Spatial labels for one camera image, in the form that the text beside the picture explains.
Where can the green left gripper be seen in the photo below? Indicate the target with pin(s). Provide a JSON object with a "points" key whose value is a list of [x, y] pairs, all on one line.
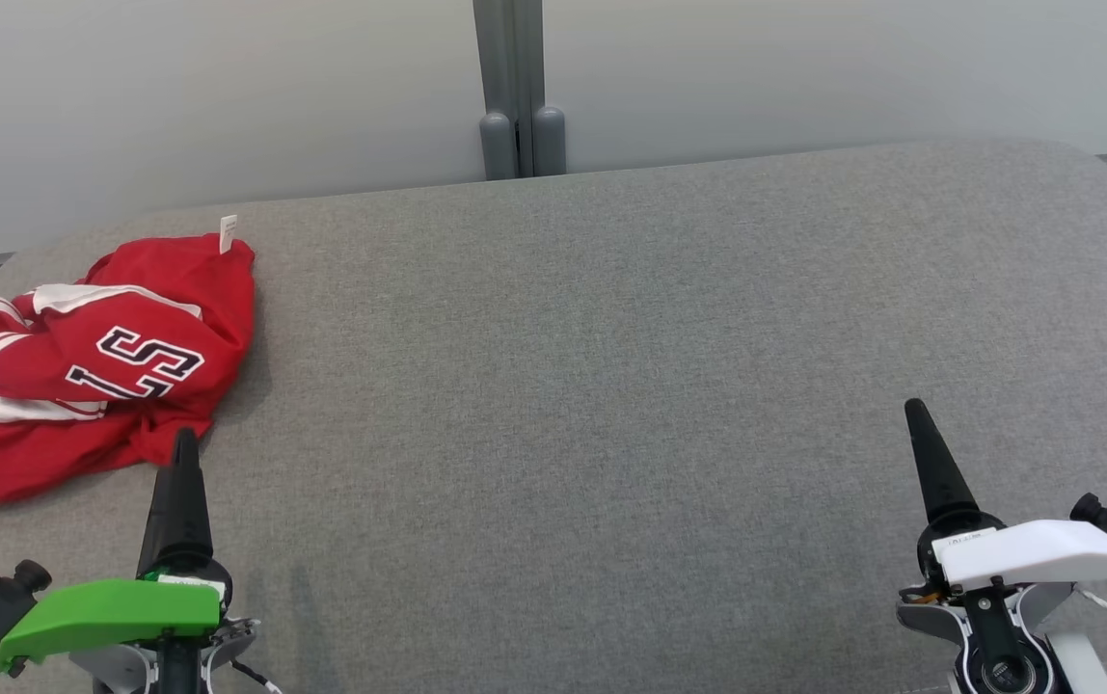
{"points": [[120, 607]]}

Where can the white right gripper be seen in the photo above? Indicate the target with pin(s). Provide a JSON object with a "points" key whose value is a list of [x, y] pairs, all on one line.
{"points": [[1036, 554]]}

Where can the red jersey with white sleeves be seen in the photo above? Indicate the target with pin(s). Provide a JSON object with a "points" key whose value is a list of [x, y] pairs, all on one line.
{"points": [[158, 308]]}

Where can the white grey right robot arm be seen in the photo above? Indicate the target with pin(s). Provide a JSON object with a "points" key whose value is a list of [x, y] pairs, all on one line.
{"points": [[997, 646]]}

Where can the grey fabric sofa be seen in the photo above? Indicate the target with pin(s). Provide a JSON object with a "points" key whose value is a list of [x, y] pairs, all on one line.
{"points": [[611, 386]]}

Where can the grey partition post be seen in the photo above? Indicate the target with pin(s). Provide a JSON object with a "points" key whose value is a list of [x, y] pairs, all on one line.
{"points": [[512, 77]]}

